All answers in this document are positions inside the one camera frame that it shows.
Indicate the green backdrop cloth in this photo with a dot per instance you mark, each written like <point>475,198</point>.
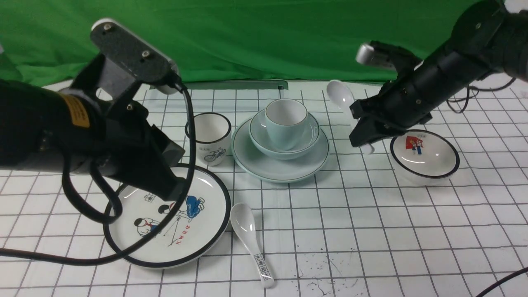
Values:
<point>48,41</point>

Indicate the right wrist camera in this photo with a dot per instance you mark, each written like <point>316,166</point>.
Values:
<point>389,57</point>

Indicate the plain white spoon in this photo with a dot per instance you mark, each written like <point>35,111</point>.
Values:
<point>341,96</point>

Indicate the white cup with bicycle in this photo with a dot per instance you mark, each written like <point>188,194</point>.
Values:
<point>213,137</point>

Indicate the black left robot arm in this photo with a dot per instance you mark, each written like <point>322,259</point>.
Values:
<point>48,131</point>

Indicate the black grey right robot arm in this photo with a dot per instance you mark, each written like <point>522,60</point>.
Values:
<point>486,39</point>

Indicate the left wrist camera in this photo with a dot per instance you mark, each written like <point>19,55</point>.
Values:
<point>124,62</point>

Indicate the pale blue bowl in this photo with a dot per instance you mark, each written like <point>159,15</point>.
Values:
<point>261,140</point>

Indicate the white bowl with black rim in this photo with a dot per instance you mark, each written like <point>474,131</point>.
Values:
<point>423,158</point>

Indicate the pale blue cup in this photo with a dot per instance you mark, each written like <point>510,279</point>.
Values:
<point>285,122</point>

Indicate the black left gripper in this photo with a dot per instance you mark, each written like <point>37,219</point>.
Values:
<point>137,154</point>

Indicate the white plate with cartoon children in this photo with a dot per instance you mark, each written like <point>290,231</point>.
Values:
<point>199,223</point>

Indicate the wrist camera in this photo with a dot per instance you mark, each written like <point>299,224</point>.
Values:
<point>389,57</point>
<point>124,62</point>

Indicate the pale blue plate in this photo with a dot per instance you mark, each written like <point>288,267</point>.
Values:
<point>259,165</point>

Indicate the white spoon with label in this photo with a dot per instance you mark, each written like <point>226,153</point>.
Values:
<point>244,225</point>

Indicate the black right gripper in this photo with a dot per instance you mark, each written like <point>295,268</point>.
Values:
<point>401,104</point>

